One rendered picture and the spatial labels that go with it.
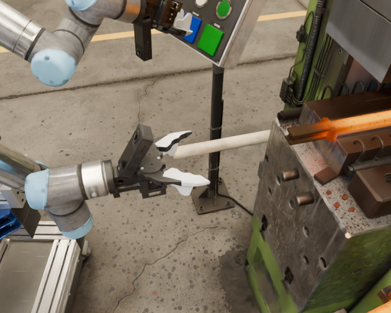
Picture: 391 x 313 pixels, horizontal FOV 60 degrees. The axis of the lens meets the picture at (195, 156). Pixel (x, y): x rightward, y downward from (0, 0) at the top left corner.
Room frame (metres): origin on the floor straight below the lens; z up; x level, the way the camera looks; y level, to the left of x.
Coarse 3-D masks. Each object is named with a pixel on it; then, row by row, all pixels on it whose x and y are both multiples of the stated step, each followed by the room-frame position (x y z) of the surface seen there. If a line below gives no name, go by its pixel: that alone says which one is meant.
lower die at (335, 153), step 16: (352, 96) 0.72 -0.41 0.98; (368, 96) 0.72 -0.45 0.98; (384, 96) 0.72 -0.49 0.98; (304, 112) 0.68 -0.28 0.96; (320, 112) 0.64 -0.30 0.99; (336, 112) 0.64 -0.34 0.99; (352, 112) 0.64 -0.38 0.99; (368, 112) 0.64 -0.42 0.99; (368, 128) 0.58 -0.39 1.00; (384, 128) 0.58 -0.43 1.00; (320, 144) 0.59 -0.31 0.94; (336, 144) 0.54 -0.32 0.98; (352, 144) 0.53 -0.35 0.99; (368, 144) 0.53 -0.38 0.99; (384, 144) 0.53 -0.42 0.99; (336, 160) 0.52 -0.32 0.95; (352, 160) 0.51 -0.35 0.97
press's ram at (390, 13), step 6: (366, 0) 0.61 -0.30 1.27; (372, 0) 0.60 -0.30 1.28; (378, 0) 0.58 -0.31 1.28; (384, 0) 0.57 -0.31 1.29; (390, 0) 0.56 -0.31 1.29; (372, 6) 0.59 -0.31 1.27; (378, 6) 0.58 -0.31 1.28; (384, 6) 0.56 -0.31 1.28; (390, 6) 0.55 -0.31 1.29; (384, 12) 0.56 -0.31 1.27; (390, 12) 0.55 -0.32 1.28; (390, 18) 0.54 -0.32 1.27
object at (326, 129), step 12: (324, 120) 0.59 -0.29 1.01; (336, 120) 0.59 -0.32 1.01; (348, 120) 0.59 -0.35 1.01; (360, 120) 0.59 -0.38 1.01; (372, 120) 0.59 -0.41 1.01; (384, 120) 0.59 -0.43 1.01; (288, 132) 0.56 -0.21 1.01; (300, 132) 0.55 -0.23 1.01; (312, 132) 0.55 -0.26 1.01; (324, 132) 0.57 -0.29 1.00; (336, 132) 0.57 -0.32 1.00
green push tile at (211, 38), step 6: (204, 30) 0.99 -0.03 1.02; (210, 30) 0.98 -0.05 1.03; (216, 30) 0.96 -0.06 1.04; (204, 36) 0.98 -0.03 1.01; (210, 36) 0.96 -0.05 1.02; (216, 36) 0.95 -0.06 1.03; (222, 36) 0.94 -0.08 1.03; (204, 42) 0.97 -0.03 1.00; (210, 42) 0.95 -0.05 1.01; (216, 42) 0.94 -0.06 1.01; (204, 48) 0.95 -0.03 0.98; (210, 48) 0.94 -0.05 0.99; (216, 48) 0.93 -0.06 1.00; (210, 54) 0.93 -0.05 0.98
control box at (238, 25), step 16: (176, 0) 1.14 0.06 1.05; (192, 0) 1.09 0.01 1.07; (208, 0) 1.05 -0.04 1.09; (224, 0) 1.01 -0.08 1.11; (240, 0) 0.97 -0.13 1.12; (256, 0) 0.98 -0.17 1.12; (208, 16) 1.02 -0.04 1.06; (224, 16) 0.98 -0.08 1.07; (240, 16) 0.94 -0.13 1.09; (256, 16) 0.98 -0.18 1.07; (224, 32) 0.95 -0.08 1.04; (240, 32) 0.94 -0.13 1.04; (192, 48) 0.99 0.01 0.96; (224, 48) 0.92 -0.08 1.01; (240, 48) 0.95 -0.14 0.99; (224, 64) 0.91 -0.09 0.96
